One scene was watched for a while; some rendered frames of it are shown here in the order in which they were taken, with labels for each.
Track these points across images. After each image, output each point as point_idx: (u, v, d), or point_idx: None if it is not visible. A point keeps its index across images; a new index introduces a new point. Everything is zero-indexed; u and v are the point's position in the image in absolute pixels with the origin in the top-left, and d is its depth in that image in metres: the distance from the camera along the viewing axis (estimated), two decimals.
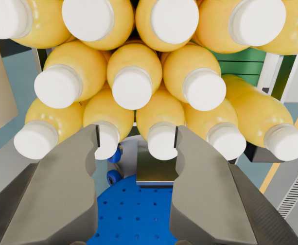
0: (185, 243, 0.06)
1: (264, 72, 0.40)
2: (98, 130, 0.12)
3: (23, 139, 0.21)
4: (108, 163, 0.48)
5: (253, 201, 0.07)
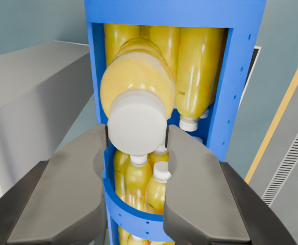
0: (185, 243, 0.06)
1: None
2: (107, 130, 0.12)
3: None
4: None
5: (244, 198, 0.07)
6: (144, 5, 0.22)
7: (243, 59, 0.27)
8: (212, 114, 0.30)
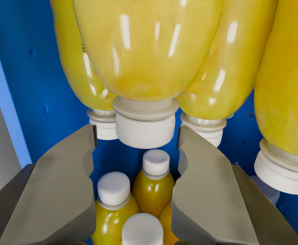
0: (185, 243, 0.06)
1: None
2: (95, 130, 0.12)
3: None
4: None
5: (255, 202, 0.07)
6: None
7: None
8: None
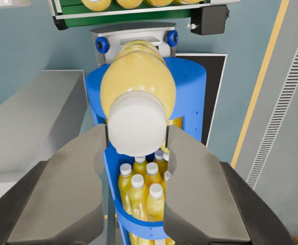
0: (185, 243, 0.06)
1: None
2: (107, 130, 0.12)
3: (125, 121, 0.12)
4: (100, 65, 0.62)
5: (244, 198, 0.07)
6: None
7: (195, 124, 0.44)
8: None
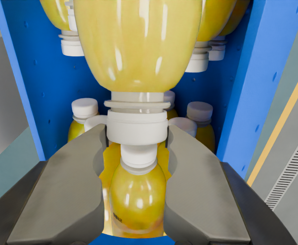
0: (185, 243, 0.06)
1: None
2: None
3: (125, 140, 0.12)
4: None
5: (244, 198, 0.07)
6: None
7: None
8: None
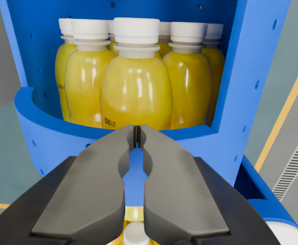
0: (185, 243, 0.06)
1: None
2: (135, 131, 0.12)
3: None
4: None
5: (219, 190, 0.08)
6: None
7: None
8: None
